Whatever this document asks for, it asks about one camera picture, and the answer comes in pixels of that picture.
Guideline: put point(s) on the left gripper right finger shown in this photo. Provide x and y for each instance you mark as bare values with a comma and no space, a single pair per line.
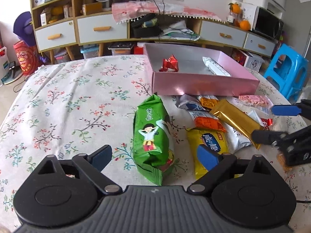
219,166

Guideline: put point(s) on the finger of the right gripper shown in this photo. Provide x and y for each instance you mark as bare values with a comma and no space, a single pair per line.
267,137
287,110

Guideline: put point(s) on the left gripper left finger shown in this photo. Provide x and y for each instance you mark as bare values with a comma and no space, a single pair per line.
90,167

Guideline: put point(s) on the small red candy packet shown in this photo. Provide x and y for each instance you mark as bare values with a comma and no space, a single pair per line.
267,123

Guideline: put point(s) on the yellow chip bag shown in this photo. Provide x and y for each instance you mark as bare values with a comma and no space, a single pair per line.
214,140

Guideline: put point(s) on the white monkey biscuit pack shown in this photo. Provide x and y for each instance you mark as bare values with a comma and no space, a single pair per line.
235,140

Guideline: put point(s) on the pink round cookie pack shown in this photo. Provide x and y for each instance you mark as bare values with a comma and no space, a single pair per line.
256,100

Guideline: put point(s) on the orange white snack packet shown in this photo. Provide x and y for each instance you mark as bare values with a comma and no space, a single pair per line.
205,120

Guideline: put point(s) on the gold wafer pack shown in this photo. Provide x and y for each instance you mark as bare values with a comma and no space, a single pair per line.
237,119

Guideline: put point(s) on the green snack bag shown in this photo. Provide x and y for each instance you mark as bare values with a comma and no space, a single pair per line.
153,146

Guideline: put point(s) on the blue white snack packet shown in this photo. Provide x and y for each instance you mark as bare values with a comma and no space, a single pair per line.
188,102

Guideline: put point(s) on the silver long cracker pack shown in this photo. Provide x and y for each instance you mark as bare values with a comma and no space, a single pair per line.
214,67

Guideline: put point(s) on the red snack bag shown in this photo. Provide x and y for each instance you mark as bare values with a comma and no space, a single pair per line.
169,65

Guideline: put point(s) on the brown cracker stack pack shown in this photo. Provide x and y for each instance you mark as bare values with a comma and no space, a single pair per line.
281,160

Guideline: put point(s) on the orange yellow snack packet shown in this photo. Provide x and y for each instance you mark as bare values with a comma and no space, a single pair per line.
208,101

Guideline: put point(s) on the blue plastic stool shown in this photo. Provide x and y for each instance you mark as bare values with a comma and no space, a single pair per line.
288,69

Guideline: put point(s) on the floral tablecloth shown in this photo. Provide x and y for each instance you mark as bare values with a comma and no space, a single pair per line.
77,107

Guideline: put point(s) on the microwave oven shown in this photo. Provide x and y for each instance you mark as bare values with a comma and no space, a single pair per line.
267,24

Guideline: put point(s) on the pink cardboard box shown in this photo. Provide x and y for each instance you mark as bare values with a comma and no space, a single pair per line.
193,77

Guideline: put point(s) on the orange fruit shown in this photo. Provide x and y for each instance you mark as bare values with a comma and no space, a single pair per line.
245,25
235,8

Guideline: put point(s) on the red lantern bag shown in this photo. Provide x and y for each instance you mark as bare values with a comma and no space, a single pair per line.
28,57

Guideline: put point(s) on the wooden TV cabinet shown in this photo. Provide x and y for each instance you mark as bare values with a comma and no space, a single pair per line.
64,23

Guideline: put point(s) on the pink floral cloth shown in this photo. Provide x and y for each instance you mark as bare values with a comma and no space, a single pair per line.
131,11

